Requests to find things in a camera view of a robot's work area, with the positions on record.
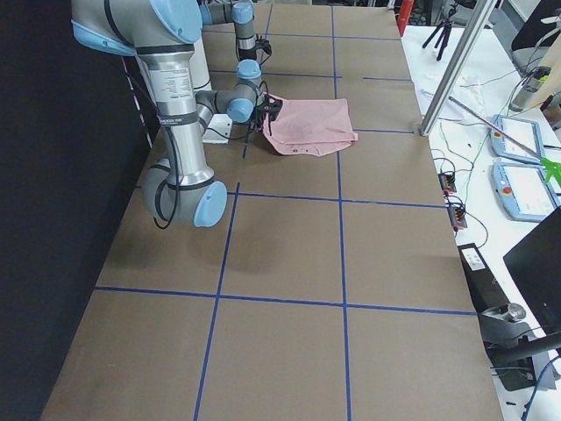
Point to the upper orange black relay module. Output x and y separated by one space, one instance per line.
447 183

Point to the upper blue teach pendant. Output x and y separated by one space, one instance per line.
525 131

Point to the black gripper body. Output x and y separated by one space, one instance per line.
261 112

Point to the black box with white label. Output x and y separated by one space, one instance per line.
485 291

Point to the aluminium frame post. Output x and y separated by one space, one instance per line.
469 36

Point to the black office chair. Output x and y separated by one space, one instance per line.
537 35

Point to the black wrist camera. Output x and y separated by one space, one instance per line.
272 107
262 44

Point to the pink Snoopy t-shirt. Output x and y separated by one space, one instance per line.
310 126

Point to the lower blue teach pendant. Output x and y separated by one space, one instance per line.
523 192

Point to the metal stand with green top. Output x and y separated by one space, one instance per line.
552 168

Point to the clear water bottle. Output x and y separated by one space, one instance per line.
533 82

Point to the blue teach pendant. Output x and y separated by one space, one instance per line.
523 192
525 131

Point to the lower orange black relay module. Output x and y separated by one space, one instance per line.
456 213

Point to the orange black relay module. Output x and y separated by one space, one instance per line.
447 183
456 213

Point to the black monitor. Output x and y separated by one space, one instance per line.
534 266

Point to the red cylinder tube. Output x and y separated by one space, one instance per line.
406 8

